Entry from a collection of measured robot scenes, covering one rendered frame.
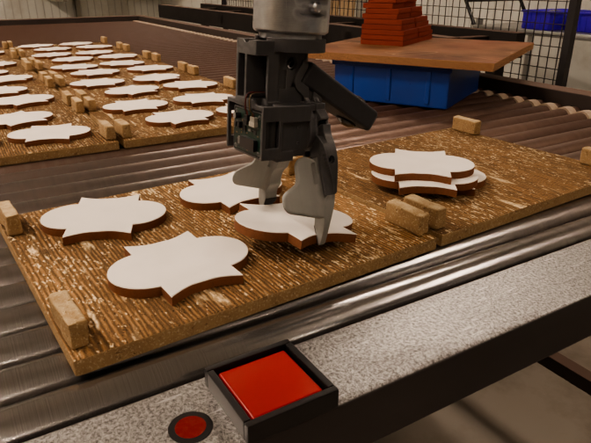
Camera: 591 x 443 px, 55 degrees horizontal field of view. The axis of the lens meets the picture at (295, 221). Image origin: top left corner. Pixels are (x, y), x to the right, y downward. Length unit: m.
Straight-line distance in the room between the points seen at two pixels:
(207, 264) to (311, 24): 0.25
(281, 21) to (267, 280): 0.25
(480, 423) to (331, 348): 1.39
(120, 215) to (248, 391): 0.35
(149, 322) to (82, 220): 0.24
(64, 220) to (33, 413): 0.31
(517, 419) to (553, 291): 1.29
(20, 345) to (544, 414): 1.64
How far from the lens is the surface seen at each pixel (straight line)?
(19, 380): 0.52
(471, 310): 0.59
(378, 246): 0.64
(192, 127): 1.18
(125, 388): 0.49
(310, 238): 0.60
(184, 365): 0.50
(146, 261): 0.60
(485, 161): 0.99
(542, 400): 2.02
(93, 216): 0.73
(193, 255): 0.60
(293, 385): 0.45
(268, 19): 0.57
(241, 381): 0.45
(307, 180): 0.58
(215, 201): 0.74
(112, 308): 0.55
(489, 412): 1.92
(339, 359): 0.50
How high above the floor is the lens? 1.21
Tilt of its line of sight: 23 degrees down
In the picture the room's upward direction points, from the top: straight up
